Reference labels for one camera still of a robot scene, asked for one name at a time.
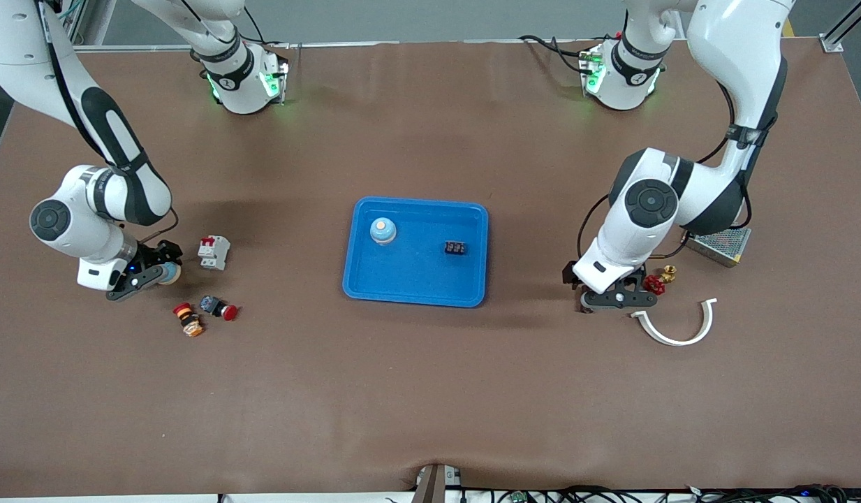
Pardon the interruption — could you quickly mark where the blue plastic tray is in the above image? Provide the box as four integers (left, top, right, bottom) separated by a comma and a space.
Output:
342, 196, 490, 309

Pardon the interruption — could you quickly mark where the white circuit breaker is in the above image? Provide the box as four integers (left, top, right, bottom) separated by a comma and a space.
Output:
197, 235, 231, 271

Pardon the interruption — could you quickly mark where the red mushroom push button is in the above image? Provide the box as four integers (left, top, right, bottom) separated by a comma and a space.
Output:
198, 295, 240, 322

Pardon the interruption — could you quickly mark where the small red orange push button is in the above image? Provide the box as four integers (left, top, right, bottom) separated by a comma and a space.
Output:
172, 302, 206, 338

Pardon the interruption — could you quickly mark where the white half-round pipe clamp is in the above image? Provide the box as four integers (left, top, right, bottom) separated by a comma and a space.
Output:
630, 298, 719, 347

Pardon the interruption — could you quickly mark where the metal mesh power supply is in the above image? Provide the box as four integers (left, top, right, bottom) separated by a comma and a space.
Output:
685, 225, 753, 268

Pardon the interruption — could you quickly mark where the brown table mat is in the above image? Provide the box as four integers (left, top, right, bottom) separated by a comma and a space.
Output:
0, 38, 861, 498

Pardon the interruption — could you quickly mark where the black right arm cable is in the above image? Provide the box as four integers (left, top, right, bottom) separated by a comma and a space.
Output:
36, 0, 179, 245

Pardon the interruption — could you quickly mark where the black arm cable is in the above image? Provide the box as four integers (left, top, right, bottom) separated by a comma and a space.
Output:
577, 80, 756, 261
36, 0, 179, 245

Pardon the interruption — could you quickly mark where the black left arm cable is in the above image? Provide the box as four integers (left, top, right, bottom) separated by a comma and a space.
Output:
577, 80, 756, 261

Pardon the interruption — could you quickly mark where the brass valve red handle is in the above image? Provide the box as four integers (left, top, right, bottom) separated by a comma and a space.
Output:
644, 265, 678, 296

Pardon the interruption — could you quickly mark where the black left base cable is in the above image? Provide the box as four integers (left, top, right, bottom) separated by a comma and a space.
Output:
518, 34, 591, 75

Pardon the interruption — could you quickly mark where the black base cable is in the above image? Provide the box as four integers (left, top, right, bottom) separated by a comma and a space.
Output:
518, 34, 591, 75
242, 6, 295, 50

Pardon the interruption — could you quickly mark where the black right base cable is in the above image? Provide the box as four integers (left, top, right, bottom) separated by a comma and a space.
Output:
242, 6, 295, 50

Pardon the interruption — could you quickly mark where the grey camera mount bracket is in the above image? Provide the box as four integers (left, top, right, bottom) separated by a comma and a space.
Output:
411, 462, 464, 503

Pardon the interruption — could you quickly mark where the aluminium frame profile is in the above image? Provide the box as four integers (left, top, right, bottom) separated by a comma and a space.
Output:
818, 0, 861, 54

